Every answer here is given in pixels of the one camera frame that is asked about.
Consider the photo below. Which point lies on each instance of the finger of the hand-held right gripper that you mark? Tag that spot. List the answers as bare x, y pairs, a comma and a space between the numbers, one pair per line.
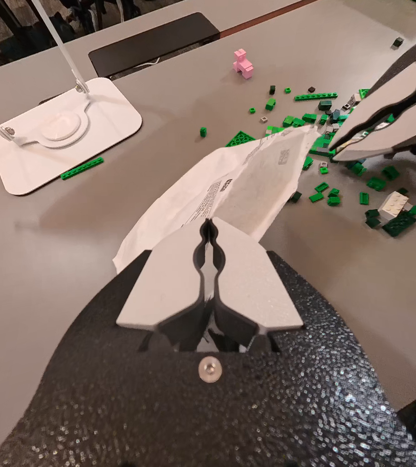
394, 138
386, 98

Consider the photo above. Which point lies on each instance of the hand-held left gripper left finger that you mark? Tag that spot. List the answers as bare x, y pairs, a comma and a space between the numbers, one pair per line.
164, 284

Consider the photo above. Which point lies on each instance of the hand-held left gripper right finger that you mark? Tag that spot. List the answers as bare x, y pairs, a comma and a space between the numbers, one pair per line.
259, 288

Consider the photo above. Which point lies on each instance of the pile of green toy bricks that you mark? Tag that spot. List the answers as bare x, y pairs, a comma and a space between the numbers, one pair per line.
375, 183

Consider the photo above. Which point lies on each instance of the white paper bag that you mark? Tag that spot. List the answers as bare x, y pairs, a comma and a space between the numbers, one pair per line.
230, 189

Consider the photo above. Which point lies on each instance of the black desk panel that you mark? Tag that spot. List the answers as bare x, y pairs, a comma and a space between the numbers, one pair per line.
157, 40

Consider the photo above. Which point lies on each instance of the white toy brick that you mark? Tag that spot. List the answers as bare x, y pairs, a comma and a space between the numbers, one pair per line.
394, 204

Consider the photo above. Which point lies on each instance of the long narrow green plate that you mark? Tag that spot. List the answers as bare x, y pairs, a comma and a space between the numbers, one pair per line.
316, 96
82, 169

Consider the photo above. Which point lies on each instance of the dark green flat plate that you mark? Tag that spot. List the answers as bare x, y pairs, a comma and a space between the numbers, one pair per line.
399, 224

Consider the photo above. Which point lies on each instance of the pink toy pig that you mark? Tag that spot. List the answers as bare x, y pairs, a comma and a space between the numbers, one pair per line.
244, 65

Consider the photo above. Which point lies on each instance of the large green studded plate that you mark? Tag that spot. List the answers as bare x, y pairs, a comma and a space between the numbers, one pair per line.
240, 139

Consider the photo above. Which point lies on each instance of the white stand base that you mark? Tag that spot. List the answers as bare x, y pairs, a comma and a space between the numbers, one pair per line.
95, 135

